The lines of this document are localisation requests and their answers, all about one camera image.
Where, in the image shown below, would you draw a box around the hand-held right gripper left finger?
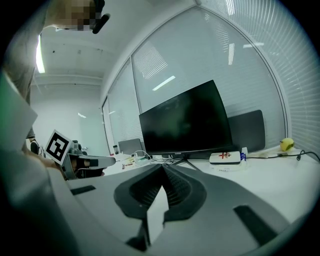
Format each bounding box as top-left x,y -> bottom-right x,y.
66,163 -> 164,253

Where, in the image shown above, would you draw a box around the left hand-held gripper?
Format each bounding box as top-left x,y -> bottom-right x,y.
44,129 -> 117,181

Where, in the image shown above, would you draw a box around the white window blinds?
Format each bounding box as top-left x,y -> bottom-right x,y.
199,0 -> 320,161

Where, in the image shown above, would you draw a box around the wide grey partition panel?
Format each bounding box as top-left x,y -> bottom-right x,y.
117,138 -> 145,156

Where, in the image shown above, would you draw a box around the person's left forearm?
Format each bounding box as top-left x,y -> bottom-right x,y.
22,147 -> 58,171

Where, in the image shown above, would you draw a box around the yellow toy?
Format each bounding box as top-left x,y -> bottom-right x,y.
279,137 -> 296,152

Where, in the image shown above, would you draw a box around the dark grey partition panel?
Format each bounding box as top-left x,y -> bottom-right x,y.
227,109 -> 266,154

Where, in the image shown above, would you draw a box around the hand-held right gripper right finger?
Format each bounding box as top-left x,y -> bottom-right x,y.
151,163 -> 291,256

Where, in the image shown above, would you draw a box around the long ceiling light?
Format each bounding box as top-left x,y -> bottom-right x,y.
35,34 -> 46,74

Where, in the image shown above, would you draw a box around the black plug cable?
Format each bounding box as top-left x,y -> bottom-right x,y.
245,149 -> 320,164

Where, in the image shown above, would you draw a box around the person's head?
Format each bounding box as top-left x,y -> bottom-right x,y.
48,0 -> 101,31

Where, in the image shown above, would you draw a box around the black head-worn camera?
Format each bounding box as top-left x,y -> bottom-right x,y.
91,0 -> 111,35

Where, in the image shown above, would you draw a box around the white box with red print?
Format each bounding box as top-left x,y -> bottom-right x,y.
209,150 -> 242,166

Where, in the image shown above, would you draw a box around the black computer monitor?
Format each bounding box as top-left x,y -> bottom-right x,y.
138,79 -> 234,171

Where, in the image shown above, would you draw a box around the small white blue packet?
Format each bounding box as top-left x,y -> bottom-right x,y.
239,146 -> 249,163

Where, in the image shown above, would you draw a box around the person's grey printed shirt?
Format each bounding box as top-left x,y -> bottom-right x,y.
1,0 -> 51,141

